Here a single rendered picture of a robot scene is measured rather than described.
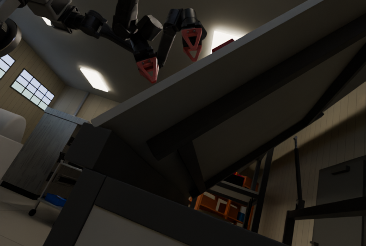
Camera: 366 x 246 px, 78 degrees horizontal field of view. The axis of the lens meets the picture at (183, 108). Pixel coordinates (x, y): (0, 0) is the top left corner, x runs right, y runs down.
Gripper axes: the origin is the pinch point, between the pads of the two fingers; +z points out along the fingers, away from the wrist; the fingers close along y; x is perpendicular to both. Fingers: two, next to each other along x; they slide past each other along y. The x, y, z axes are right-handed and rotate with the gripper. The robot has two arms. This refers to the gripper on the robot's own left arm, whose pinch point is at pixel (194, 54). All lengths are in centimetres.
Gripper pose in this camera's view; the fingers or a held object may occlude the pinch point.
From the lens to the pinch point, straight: 77.7
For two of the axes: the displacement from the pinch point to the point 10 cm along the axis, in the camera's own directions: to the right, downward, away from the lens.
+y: 0.7, 4.8, 8.8
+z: 0.8, 8.7, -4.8
